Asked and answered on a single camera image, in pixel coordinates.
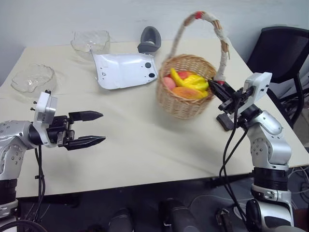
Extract red toy apple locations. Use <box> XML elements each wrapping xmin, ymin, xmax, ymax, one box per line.
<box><xmin>177</xmin><ymin>70</ymin><xmax>194</xmax><ymax>81</ymax></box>

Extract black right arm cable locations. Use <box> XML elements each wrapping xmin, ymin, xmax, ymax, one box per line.
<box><xmin>218</xmin><ymin>93</ymin><xmax>248</xmax><ymax>220</ymax></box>

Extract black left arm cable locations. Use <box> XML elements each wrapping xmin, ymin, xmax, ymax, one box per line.
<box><xmin>33</xmin><ymin>144</ymin><xmax>47</xmax><ymax>222</ymax></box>

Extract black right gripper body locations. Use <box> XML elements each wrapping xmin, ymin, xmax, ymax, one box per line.
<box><xmin>218</xmin><ymin>87</ymin><xmax>254</xmax><ymax>114</ymax></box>

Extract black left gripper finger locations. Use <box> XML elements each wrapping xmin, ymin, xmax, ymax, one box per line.
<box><xmin>68</xmin><ymin>110</ymin><xmax>104</xmax><ymax>123</ymax></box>
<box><xmin>65</xmin><ymin>135</ymin><xmax>107</xmax><ymax>151</ymax></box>

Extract dark rounded shape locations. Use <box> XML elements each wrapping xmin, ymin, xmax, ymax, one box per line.
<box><xmin>158</xmin><ymin>198</ymin><xmax>200</xmax><ymax>232</ymax></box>
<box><xmin>108</xmin><ymin>207</ymin><xmax>134</xmax><ymax>232</ymax></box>

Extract pink red toy peach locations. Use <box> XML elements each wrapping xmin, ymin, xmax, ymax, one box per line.
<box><xmin>162</xmin><ymin>76</ymin><xmax>177</xmax><ymax>91</ymax></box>

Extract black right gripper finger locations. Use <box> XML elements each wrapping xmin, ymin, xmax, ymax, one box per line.
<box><xmin>220</xmin><ymin>81</ymin><xmax>237</xmax><ymax>96</ymax></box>
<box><xmin>207</xmin><ymin>79</ymin><xmax>233</xmax><ymax>104</ymax></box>

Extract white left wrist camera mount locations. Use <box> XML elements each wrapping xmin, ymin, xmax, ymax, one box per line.
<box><xmin>31</xmin><ymin>89</ymin><xmax>59</xmax><ymax>148</ymax></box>

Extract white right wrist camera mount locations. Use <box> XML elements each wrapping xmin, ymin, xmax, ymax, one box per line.
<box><xmin>242</xmin><ymin>72</ymin><xmax>272</xmax><ymax>110</ymax></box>

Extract dark strapped shape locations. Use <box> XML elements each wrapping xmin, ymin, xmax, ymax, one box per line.
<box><xmin>215</xmin><ymin>207</ymin><xmax>233</xmax><ymax>232</ymax></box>

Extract dark gray padded ring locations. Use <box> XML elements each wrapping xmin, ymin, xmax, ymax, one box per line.
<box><xmin>137</xmin><ymin>26</ymin><xmax>162</xmax><ymax>56</ymax></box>

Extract yellow toy banana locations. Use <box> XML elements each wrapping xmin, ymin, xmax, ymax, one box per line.
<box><xmin>169</xmin><ymin>68</ymin><xmax>210</xmax><ymax>99</ymax></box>

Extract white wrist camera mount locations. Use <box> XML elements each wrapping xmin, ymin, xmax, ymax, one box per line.
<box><xmin>242</xmin><ymin>72</ymin><xmax>272</xmax><ymax>110</ymax></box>
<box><xmin>31</xmin><ymin>89</ymin><xmax>59</xmax><ymax>148</ymax></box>

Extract white plastic shell panel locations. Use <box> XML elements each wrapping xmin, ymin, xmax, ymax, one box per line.
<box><xmin>90</xmin><ymin>51</ymin><xmax>159</xmax><ymax>91</ymax></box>

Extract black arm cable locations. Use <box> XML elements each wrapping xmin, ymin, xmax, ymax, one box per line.
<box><xmin>33</xmin><ymin>144</ymin><xmax>47</xmax><ymax>222</ymax></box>
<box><xmin>218</xmin><ymin>93</ymin><xmax>248</xmax><ymax>220</ymax></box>

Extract black office chair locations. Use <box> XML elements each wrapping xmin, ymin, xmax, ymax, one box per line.
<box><xmin>245</xmin><ymin>26</ymin><xmax>309</xmax><ymax>129</ymax></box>

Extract orange toy mango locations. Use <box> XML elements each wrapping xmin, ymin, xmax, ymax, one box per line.
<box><xmin>171</xmin><ymin>87</ymin><xmax>203</xmax><ymax>100</ymax></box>

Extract white floor cables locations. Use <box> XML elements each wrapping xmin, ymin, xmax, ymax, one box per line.
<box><xmin>287</xmin><ymin>166</ymin><xmax>309</xmax><ymax>194</ymax></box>

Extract wicker basket with handle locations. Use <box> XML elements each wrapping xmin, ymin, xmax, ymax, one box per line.
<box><xmin>155</xmin><ymin>11</ymin><xmax>232</xmax><ymax>120</ymax></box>

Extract clear glass bowl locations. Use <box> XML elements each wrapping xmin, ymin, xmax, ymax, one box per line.
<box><xmin>10</xmin><ymin>63</ymin><xmax>56</xmax><ymax>94</ymax></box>
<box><xmin>70</xmin><ymin>29</ymin><xmax>112</xmax><ymax>54</ymax></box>

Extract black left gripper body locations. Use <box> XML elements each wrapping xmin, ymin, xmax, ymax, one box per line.
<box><xmin>46</xmin><ymin>115</ymin><xmax>75</xmax><ymax>147</ymax></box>

